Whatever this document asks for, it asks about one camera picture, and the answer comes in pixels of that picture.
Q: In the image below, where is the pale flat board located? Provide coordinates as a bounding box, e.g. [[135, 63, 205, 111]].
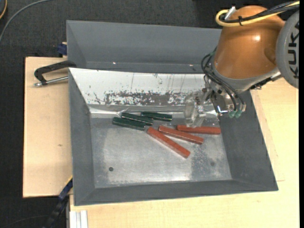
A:
[[22, 57, 73, 198]]

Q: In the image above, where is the red-brown flat block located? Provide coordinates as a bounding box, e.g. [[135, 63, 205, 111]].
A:
[[177, 124, 222, 135], [146, 126, 191, 159], [158, 125, 205, 145]]

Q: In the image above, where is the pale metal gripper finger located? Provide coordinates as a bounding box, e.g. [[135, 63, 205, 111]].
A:
[[184, 93, 203, 126], [192, 105, 207, 128]]

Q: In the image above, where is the grey metal bin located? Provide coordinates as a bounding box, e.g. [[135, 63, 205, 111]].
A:
[[66, 19, 279, 206]]

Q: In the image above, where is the dark green flat block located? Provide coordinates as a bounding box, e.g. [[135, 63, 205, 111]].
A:
[[141, 111, 173, 122], [121, 112, 154, 125], [112, 117, 147, 131]]

